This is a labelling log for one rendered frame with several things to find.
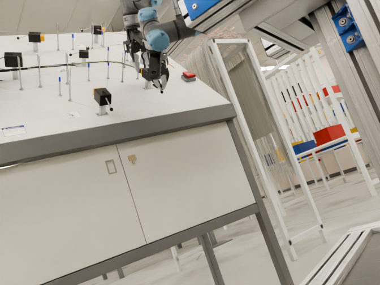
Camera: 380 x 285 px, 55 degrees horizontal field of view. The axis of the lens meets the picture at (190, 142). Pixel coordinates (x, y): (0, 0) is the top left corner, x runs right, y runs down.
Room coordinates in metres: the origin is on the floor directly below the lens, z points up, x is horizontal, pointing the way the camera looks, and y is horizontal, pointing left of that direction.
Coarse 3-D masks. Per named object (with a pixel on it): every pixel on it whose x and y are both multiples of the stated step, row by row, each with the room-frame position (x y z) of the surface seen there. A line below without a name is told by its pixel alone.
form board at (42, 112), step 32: (0, 64) 1.55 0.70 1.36; (32, 64) 1.61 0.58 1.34; (96, 64) 1.73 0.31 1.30; (128, 64) 1.80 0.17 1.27; (0, 96) 1.36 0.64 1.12; (32, 96) 1.40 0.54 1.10; (64, 96) 1.45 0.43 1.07; (128, 96) 1.55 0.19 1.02; (160, 96) 1.60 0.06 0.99; (192, 96) 1.66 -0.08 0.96; (0, 128) 1.21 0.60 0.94; (32, 128) 1.24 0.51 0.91; (64, 128) 1.28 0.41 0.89
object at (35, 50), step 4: (32, 32) 1.68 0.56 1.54; (36, 32) 1.68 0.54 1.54; (40, 32) 1.69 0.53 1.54; (24, 36) 1.67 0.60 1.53; (28, 36) 1.66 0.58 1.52; (32, 36) 1.66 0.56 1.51; (36, 36) 1.67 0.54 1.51; (40, 36) 1.68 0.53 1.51; (28, 40) 1.67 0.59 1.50; (32, 40) 1.67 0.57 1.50; (36, 40) 1.68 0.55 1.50; (40, 40) 1.69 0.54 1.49; (36, 44) 1.70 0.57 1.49; (36, 48) 1.72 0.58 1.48; (36, 52) 1.72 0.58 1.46
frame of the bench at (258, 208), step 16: (240, 144) 1.70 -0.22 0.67; (240, 160) 1.68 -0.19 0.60; (256, 192) 1.69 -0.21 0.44; (256, 208) 1.67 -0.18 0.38; (208, 224) 1.53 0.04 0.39; (224, 224) 1.57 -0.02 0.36; (160, 240) 1.41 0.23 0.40; (176, 240) 1.45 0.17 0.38; (208, 240) 2.17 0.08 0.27; (272, 240) 1.69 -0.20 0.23; (128, 256) 1.34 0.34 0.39; (144, 256) 1.37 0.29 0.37; (208, 256) 2.16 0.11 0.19; (272, 256) 1.70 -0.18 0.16; (80, 272) 1.25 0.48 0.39; (96, 272) 1.28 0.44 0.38; (288, 272) 1.70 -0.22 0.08
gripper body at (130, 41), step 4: (136, 24) 1.53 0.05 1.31; (124, 28) 1.57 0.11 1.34; (128, 28) 1.53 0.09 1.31; (132, 28) 1.54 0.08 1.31; (136, 28) 1.55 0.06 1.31; (128, 32) 1.57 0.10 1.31; (128, 36) 1.58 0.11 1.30; (128, 40) 1.55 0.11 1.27; (132, 40) 1.54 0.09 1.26; (124, 44) 1.59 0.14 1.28; (128, 44) 1.57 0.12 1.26; (132, 44) 1.56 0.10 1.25; (136, 44) 1.55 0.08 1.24; (140, 44) 1.57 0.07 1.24; (124, 48) 1.60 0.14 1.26; (128, 48) 1.58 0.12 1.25; (136, 48) 1.56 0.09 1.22; (140, 48) 1.57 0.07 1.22; (144, 48) 1.59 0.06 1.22; (128, 52) 1.59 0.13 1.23; (136, 52) 1.57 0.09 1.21
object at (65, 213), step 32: (64, 160) 1.28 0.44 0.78; (96, 160) 1.34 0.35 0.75; (0, 192) 1.16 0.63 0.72; (32, 192) 1.21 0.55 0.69; (64, 192) 1.26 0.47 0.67; (96, 192) 1.32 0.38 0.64; (128, 192) 1.38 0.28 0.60; (0, 224) 1.15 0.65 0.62; (32, 224) 1.19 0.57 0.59; (64, 224) 1.25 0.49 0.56; (96, 224) 1.30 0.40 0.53; (128, 224) 1.36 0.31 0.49; (0, 256) 1.14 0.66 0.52; (32, 256) 1.18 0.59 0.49; (64, 256) 1.23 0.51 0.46; (96, 256) 1.28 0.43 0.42
